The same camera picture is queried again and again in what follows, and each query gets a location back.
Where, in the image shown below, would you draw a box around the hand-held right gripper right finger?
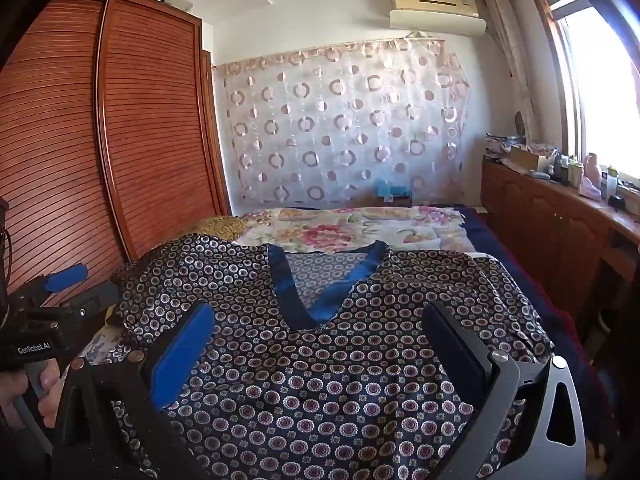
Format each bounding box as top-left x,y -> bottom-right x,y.
422,301 -> 586,480

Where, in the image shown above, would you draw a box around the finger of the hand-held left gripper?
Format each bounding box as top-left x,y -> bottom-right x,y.
42,266 -> 89,294
70,281 -> 121,313

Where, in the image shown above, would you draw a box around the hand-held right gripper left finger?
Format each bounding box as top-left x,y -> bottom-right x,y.
52,302 -> 216,480

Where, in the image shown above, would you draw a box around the navy circle-patterned shirt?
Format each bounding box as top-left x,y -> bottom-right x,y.
110,234 -> 556,480

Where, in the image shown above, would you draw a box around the person's left hand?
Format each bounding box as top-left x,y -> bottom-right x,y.
0,359 -> 63,431

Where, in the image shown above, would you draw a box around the blue and white floral sheet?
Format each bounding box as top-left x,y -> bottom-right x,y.
80,327 -> 133,367

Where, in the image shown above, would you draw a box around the golden brown blanket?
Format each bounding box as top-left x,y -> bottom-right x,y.
187,215 -> 249,244

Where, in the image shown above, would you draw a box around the wooden side cabinet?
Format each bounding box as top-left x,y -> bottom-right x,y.
480,157 -> 640,361

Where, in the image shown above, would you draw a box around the floral quilt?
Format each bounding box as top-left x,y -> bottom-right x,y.
232,205 -> 476,256

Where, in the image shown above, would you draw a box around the wooden slatted wardrobe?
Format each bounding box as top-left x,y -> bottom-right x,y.
0,0 -> 233,311

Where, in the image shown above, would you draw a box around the blue plastic box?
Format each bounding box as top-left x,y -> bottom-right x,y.
375,178 -> 414,206

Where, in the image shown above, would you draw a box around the cardboard box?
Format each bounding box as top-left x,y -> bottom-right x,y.
505,145 -> 552,174

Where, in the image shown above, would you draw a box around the pink plastic bag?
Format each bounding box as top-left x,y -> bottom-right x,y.
578,152 -> 607,199

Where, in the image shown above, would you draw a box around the sheer circle-print curtain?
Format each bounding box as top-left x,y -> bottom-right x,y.
212,37 -> 473,209

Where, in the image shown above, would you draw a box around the window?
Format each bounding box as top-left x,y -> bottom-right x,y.
530,0 -> 640,188

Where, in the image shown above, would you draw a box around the white window curtain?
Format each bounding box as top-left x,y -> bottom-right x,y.
484,0 -> 540,141

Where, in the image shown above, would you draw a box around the wall air conditioner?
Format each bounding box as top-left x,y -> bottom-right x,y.
389,0 -> 487,37

